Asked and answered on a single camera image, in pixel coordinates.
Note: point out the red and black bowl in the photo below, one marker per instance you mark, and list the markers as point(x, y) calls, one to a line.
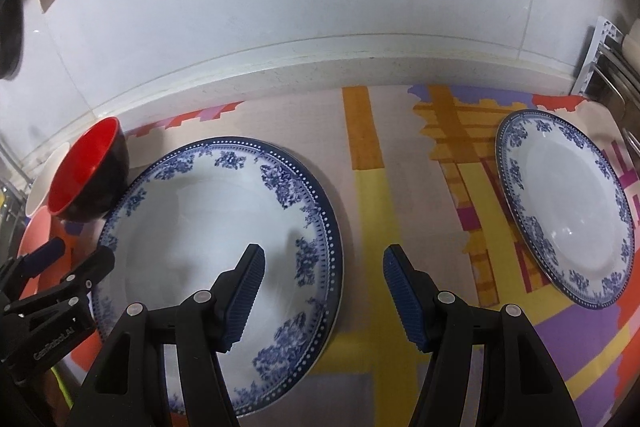
point(80, 167)

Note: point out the metal dish rack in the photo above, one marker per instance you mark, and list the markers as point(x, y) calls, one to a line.
point(617, 82)

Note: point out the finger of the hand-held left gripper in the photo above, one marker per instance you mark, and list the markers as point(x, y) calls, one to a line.
point(47, 253)
point(92, 274)

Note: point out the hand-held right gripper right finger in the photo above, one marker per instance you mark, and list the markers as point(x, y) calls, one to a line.
point(405, 302)

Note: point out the white bowl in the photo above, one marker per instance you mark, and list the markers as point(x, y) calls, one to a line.
point(42, 187)

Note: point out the small blue floral plate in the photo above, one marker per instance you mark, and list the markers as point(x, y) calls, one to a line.
point(565, 207)

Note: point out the pink bowl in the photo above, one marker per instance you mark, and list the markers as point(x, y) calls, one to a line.
point(42, 229)

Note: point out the colourful patterned mat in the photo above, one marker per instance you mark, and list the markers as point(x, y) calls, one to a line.
point(370, 217)

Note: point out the large blue floral plate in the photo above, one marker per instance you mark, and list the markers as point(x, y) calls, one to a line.
point(200, 217)

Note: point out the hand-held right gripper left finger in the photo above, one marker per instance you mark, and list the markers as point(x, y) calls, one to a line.
point(245, 297)

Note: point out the white plastic bracket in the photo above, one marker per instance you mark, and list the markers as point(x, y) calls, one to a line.
point(595, 52)

